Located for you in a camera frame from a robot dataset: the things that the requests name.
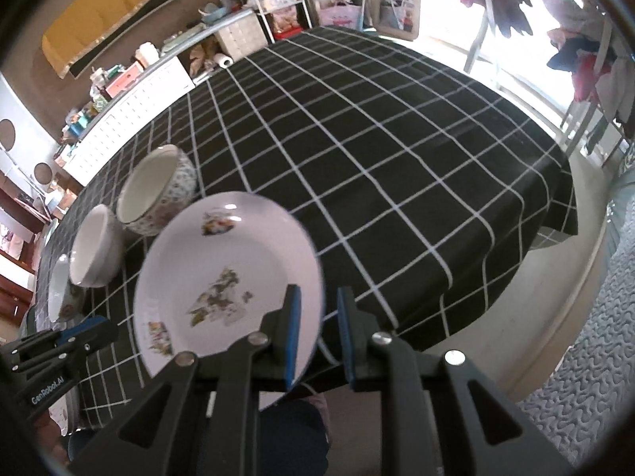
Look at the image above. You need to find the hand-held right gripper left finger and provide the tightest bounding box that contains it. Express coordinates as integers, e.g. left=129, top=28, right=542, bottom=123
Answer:
left=64, top=285, right=303, bottom=476

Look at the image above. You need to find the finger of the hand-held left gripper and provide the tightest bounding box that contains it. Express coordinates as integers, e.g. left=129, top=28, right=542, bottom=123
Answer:
left=20, top=315, right=109, bottom=347
left=7, top=324, right=120, bottom=375

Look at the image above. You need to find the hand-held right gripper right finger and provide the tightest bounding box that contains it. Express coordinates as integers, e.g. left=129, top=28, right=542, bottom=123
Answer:
left=327, top=288, right=579, bottom=476

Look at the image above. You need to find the white floral plate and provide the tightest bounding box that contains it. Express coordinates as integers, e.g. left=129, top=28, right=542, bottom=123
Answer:
left=47, top=254, right=85, bottom=323
left=133, top=191, right=325, bottom=411

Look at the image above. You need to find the plain white bowl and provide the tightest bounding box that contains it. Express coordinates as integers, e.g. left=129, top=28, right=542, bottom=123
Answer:
left=68, top=204, right=125, bottom=288

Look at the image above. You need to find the patterned bowl with dark rim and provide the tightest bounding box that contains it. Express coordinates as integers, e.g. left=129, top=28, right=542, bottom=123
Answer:
left=116, top=145, right=199, bottom=236

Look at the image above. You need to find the black white checkered tablecloth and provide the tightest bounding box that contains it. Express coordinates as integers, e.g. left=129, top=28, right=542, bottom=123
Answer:
left=35, top=25, right=579, bottom=437

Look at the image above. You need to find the white drawer cabinet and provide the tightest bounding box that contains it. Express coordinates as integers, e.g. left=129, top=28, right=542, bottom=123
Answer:
left=67, top=54, right=196, bottom=186

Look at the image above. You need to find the grey quilted bedding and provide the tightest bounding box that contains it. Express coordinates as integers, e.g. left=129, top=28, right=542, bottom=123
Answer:
left=516, top=173, right=635, bottom=472

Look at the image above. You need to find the pink storage box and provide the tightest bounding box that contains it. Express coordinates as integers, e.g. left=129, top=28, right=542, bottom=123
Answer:
left=106, top=64, right=142, bottom=97

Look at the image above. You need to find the white woven basket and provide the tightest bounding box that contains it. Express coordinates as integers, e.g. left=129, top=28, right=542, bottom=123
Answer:
left=216, top=10, right=271, bottom=63

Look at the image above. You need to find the red picture box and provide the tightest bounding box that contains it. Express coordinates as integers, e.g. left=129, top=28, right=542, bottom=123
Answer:
left=270, top=10, right=304, bottom=40

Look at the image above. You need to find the black foam strip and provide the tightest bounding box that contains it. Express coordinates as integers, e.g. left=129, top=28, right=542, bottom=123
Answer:
left=69, top=0, right=190, bottom=79

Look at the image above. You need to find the pink gift bag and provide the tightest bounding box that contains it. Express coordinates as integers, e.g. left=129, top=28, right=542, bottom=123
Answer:
left=317, top=0, right=363, bottom=31

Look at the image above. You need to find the light blue basin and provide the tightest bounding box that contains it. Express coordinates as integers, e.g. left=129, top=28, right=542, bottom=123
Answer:
left=198, top=2, right=234, bottom=25

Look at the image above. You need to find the clothes drying rack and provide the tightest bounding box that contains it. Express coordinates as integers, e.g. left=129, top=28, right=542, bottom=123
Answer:
left=546, top=0, right=635, bottom=159

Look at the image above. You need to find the yellow wall board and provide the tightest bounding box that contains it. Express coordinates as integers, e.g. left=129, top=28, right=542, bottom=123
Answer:
left=42, top=0, right=194, bottom=80

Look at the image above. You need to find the standing mirror frame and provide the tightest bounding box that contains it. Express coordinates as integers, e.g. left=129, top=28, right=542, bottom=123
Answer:
left=377, top=0, right=422, bottom=40

